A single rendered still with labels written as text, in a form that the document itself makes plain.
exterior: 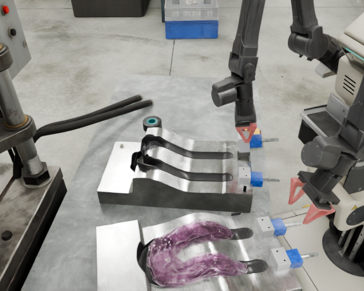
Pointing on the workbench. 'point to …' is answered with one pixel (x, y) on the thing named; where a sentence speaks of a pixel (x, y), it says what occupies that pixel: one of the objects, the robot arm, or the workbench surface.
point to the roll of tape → (153, 121)
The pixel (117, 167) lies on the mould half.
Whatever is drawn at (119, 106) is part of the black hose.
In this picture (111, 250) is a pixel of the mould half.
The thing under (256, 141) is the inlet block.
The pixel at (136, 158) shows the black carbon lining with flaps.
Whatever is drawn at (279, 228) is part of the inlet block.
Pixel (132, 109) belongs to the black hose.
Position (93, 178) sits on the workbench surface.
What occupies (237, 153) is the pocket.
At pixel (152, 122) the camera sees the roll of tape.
